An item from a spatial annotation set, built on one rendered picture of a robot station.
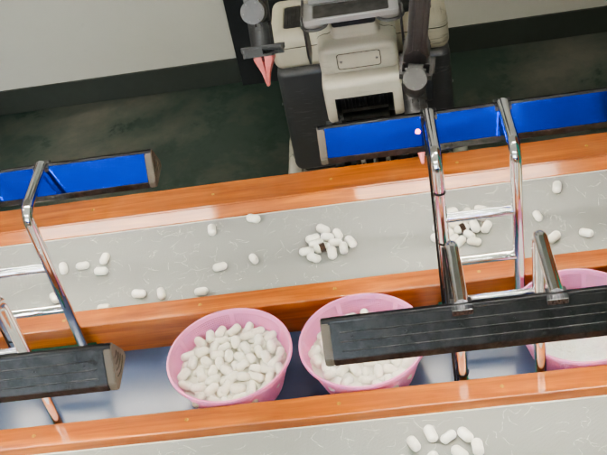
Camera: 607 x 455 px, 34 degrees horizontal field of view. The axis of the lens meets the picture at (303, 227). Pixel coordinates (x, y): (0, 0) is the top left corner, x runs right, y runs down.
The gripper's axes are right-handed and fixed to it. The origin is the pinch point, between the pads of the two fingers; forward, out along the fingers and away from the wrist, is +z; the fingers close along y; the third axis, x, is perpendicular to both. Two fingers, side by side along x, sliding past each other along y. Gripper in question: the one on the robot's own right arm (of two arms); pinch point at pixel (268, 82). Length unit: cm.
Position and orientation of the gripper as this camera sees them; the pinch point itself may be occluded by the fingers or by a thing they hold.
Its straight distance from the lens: 246.3
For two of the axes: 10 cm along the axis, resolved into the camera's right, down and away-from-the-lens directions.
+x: 0.8, -2.3, 9.7
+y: 9.9, -1.2, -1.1
